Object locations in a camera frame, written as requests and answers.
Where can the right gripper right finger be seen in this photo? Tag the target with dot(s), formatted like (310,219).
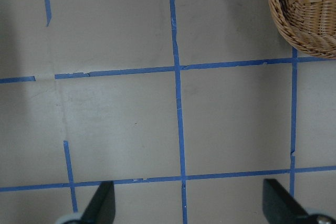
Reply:
(279,207)

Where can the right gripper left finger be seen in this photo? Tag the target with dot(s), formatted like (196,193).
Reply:
(101,208)

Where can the wicker basket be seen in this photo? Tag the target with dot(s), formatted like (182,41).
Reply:
(307,25)

